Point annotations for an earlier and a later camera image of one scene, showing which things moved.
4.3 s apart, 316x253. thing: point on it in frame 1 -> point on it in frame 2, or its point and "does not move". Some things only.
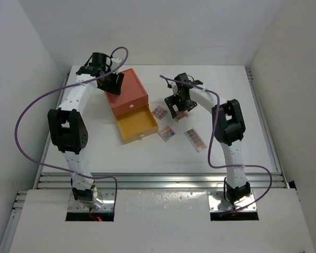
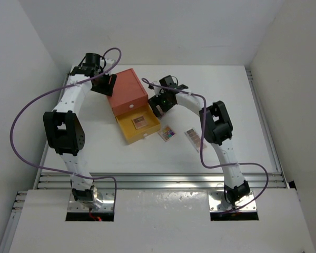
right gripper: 172,100 -> 155,101
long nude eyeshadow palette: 195,139 does not move
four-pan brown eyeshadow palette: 180,115 -> 139,122
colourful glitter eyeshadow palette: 166,134 does not move
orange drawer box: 133,95 does not move
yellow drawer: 136,124 does not move
